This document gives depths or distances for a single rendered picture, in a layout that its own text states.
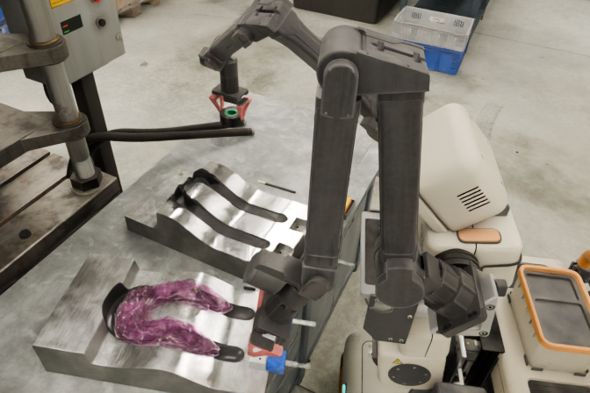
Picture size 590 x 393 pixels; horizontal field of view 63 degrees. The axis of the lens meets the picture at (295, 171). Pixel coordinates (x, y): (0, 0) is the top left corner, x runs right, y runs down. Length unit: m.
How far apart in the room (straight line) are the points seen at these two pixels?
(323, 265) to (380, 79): 0.34
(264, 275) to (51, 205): 1.01
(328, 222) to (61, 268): 0.93
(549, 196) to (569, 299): 1.90
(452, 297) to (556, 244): 2.11
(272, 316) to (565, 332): 0.70
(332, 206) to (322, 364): 1.48
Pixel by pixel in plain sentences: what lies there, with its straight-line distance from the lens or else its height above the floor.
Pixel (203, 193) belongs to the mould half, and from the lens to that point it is 1.40.
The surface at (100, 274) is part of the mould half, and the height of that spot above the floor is 0.91.
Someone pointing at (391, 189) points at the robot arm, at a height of 1.42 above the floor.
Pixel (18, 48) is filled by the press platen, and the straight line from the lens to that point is 1.48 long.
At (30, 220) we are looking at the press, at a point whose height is 0.79.
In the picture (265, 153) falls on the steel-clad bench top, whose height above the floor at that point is 0.80.
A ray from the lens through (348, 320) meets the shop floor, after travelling 2.25.
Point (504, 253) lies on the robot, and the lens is 0.94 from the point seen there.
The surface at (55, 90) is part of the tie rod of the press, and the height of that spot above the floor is 1.15.
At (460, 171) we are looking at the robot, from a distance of 0.84.
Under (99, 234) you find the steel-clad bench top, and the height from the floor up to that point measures 0.80.
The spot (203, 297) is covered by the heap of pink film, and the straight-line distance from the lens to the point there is 1.19.
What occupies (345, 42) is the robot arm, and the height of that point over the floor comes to 1.63.
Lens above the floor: 1.86
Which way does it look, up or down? 39 degrees down
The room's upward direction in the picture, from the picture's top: 3 degrees clockwise
